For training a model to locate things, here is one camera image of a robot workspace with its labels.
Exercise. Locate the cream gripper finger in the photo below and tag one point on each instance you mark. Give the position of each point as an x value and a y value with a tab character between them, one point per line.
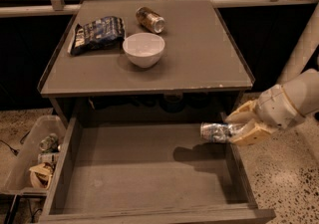
243	114
252	133

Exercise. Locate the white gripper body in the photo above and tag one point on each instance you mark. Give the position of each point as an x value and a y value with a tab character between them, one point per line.
278	109

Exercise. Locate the silver blue redbull can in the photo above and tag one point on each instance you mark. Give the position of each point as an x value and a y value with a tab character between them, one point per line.
219	132

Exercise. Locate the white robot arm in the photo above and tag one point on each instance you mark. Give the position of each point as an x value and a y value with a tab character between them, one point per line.
302	88

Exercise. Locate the gold brown soda can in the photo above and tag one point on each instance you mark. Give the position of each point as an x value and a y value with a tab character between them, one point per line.
150	19

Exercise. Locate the open grey top drawer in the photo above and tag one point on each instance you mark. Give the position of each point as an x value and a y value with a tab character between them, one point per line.
138	165

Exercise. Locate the green can in bin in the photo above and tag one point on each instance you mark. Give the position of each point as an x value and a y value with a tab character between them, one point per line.
49	143

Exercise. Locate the white can in bin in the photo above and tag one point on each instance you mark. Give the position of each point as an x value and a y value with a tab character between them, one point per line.
51	157

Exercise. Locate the white ceramic bowl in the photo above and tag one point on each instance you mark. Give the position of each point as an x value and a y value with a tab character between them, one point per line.
144	49

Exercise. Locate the blue chip bag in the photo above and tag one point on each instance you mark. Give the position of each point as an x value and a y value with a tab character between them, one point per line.
101	34

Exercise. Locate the yellow crumpled wrapper in bin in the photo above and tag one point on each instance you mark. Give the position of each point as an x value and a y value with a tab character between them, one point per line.
41	175

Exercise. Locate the clear plastic bin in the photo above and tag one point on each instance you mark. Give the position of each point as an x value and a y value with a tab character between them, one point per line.
18	179

